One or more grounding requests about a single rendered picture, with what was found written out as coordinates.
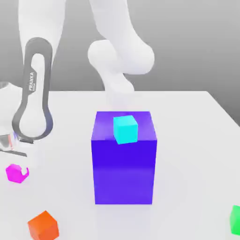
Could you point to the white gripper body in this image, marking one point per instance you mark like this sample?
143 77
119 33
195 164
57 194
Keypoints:
16 154

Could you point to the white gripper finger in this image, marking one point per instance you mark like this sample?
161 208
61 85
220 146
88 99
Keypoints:
25 171

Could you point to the small magenta cube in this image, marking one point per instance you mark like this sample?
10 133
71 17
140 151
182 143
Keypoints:
14 173

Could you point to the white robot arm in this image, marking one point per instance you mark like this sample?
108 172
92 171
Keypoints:
120 56

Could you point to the small orange cube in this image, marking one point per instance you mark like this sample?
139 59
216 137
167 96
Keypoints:
43 226

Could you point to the small cyan cube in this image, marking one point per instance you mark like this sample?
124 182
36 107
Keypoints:
125 129

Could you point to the small green cube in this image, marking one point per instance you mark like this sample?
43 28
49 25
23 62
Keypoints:
235 220

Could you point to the large blue box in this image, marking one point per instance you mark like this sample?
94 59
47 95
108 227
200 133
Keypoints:
123 168

